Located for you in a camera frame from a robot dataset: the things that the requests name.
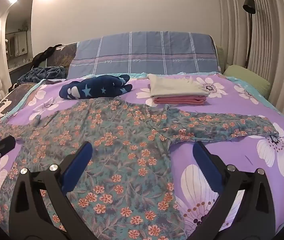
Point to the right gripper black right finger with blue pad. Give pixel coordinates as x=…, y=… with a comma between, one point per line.
x=255, y=218

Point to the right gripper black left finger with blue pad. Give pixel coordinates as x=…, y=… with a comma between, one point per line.
x=40, y=208

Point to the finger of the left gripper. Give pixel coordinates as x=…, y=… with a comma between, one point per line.
x=6, y=145

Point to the teal floral shirt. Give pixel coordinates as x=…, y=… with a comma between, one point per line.
x=127, y=189

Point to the navy star plush toy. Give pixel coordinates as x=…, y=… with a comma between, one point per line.
x=96, y=87

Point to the dark teal blanket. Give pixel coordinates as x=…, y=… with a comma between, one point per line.
x=37, y=74

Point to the dark floral pillow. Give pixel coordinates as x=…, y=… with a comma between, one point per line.
x=62, y=56

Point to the folded cream garment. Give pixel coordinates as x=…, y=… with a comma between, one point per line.
x=165, y=86

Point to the folded pink garment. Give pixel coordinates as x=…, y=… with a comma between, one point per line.
x=183, y=100

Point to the green pillow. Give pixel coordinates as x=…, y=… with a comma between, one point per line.
x=260, y=84

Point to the black floor lamp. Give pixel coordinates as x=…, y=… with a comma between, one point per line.
x=250, y=7

